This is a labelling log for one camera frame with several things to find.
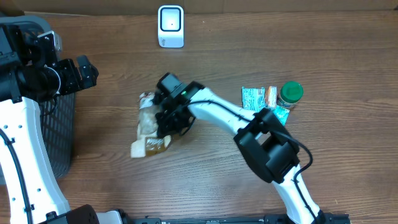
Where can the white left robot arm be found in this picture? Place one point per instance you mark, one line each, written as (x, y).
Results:
(32, 73)

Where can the orange tissue pack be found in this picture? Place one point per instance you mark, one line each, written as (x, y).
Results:
(271, 97)

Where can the white barcode scanner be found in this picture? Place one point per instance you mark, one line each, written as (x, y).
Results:
(171, 26)

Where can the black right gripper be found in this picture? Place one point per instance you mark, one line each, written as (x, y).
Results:
(171, 127)

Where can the teal wet wipes pack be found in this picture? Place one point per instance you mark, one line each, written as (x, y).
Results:
(253, 98)

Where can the brown pastry bag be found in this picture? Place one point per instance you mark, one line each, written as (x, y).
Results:
(147, 143)

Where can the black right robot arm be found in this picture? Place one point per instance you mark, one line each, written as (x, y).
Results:
(265, 144)

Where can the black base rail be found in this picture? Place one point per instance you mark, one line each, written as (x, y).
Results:
(329, 218)

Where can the grey plastic mesh basket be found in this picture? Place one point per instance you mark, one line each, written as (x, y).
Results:
(58, 127)

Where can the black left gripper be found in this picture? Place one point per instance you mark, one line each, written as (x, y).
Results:
(75, 80)

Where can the small teal tissue pack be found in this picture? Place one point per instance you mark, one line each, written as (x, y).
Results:
(282, 114)

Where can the green lid jar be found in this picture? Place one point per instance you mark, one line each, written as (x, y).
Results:
(289, 95)

